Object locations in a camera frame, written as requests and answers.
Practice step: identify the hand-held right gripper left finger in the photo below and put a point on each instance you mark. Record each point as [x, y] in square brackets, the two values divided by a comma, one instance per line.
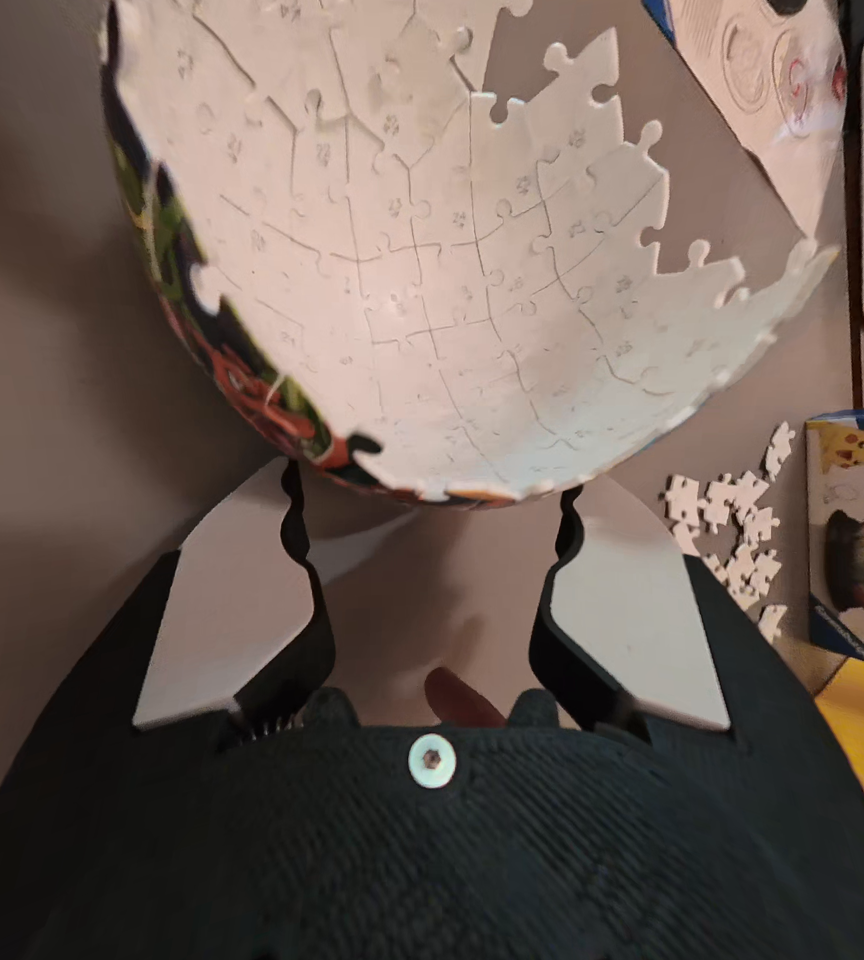
[229, 615]

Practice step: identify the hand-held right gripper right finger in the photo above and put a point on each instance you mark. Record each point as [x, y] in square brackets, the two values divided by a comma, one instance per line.
[634, 615]

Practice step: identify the person's right hand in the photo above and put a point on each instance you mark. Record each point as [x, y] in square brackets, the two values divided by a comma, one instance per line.
[462, 701]

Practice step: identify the puzzle instruction leaflet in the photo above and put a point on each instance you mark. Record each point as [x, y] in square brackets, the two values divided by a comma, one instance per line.
[762, 112]

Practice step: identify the pile of white puzzle pieces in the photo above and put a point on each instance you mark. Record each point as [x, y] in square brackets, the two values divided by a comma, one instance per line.
[739, 510]

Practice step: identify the blue printed puzzle box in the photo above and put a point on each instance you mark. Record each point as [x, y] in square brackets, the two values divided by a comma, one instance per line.
[852, 480]

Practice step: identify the black round ball stand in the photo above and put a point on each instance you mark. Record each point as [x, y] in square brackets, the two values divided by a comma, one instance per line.
[792, 6]

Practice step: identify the colourful puzzle ball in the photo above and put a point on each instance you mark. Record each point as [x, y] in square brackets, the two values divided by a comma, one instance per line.
[439, 262]

